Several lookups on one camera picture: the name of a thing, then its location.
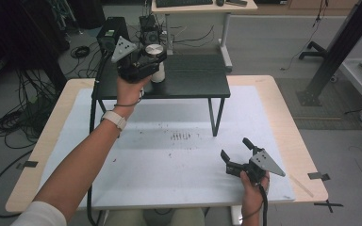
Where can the white sleeve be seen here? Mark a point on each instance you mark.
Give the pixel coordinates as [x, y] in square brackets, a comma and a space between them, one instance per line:
[41, 215]

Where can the white office desk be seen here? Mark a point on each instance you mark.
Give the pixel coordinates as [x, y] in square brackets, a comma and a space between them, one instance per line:
[207, 8]

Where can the black tape cross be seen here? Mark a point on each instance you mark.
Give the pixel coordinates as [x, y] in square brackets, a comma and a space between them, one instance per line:
[327, 205]

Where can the open-frame computer case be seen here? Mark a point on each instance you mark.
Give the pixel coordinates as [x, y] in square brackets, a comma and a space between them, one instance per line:
[150, 31]

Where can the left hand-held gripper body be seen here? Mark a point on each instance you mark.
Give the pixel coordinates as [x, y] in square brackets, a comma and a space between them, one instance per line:
[133, 67]

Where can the black curtain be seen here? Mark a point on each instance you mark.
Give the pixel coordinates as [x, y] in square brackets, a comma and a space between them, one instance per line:
[22, 37]

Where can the black tape strip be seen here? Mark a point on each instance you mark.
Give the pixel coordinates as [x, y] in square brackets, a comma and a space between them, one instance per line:
[318, 176]
[29, 164]

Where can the white cup with metal lid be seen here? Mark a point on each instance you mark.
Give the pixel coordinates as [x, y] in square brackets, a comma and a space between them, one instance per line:
[155, 50]

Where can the black metal stand post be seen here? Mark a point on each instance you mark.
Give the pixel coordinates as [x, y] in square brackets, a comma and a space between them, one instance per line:
[339, 47]

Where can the black computer mouse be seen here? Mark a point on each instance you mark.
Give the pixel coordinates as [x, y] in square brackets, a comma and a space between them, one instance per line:
[220, 2]

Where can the white table mat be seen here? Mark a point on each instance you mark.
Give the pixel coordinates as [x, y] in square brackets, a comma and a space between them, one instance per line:
[182, 175]

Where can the person's right hand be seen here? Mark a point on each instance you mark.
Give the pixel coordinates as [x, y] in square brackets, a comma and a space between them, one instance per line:
[250, 194]

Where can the person's legs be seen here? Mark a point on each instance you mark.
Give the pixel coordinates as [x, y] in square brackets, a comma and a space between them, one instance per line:
[169, 218]

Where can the white wheeled cart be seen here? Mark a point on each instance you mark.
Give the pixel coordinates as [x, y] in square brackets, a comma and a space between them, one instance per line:
[358, 75]

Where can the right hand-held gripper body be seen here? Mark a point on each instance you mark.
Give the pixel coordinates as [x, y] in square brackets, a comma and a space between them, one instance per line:
[257, 166]

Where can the black computer tower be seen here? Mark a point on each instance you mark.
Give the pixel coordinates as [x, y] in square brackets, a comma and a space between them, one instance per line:
[110, 34]

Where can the black desktop shelf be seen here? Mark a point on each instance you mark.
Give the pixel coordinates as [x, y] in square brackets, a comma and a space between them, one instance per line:
[188, 75]

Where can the black keyboard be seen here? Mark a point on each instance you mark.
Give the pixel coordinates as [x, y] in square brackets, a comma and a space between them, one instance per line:
[184, 2]

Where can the white wristwatch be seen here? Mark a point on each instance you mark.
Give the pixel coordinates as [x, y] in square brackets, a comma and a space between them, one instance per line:
[114, 120]

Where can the person's left hand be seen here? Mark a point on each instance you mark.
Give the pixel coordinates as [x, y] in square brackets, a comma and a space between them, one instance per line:
[128, 94]

